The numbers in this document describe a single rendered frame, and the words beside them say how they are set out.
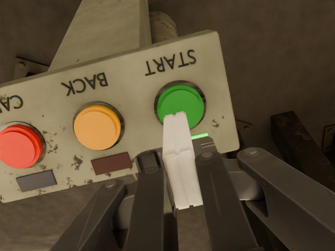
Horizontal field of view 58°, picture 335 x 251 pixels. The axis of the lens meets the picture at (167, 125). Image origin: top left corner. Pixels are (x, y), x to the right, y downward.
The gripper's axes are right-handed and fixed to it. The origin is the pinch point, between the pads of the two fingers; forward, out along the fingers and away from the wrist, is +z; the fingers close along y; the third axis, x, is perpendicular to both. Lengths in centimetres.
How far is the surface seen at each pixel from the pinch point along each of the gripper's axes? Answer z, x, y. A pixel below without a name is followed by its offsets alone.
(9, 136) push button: 8.4, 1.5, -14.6
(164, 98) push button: 8.3, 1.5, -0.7
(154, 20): 62, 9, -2
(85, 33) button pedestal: 22.0, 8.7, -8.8
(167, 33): 55, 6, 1
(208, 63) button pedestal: 9.3, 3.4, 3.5
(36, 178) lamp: 9.3, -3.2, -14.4
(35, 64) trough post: 71, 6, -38
